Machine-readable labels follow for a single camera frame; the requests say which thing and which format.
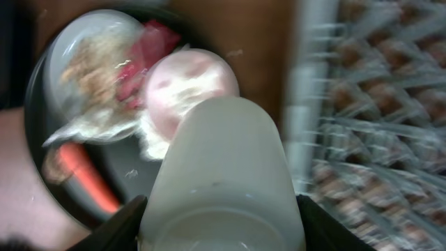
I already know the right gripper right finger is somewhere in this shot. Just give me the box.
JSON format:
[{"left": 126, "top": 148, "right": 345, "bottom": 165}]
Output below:
[{"left": 296, "top": 195, "right": 375, "bottom": 251}]

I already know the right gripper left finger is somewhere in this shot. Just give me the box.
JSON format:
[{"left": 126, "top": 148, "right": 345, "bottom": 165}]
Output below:
[{"left": 67, "top": 195, "right": 148, "bottom": 251}]

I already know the white cup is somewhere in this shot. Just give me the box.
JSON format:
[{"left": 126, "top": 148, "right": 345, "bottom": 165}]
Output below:
[{"left": 140, "top": 97, "right": 306, "bottom": 251}]

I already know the peanut shells and rice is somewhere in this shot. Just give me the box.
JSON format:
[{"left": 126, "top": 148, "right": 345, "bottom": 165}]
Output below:
[{"left": 60, "top": 34, "right": 130, "bottom": 105}]

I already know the pink bowl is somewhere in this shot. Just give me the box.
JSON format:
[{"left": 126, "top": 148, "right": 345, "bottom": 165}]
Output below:
[{"left": 142, "top": 48, "right": 240, "bottom": 142}]

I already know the grey plate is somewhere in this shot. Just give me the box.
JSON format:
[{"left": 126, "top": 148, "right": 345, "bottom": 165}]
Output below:
[{"left": 43, "top": 9, "right": 143, "bottom": 146}]

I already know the red snack wrapper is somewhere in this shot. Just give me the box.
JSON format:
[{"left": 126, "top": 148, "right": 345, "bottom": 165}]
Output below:
[{"left": 116, "top": 20, "right": 181, "bottom": 109}]

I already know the grey dishwasher rack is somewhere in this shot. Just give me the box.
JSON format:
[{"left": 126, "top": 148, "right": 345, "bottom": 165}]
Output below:
[{"left": 283, "top": 0, "right": 445, "bottom": 250}]

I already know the round black tray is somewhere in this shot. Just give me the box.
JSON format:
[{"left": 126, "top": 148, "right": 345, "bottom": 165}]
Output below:
[{"left": 24, "top": 4, "right": 209, "bottom": 229}]

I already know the orange carrot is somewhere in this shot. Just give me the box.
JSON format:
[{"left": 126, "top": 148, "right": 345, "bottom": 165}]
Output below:
[{"left": 57, "top": 142, "right": 121, "bottom": 213}]

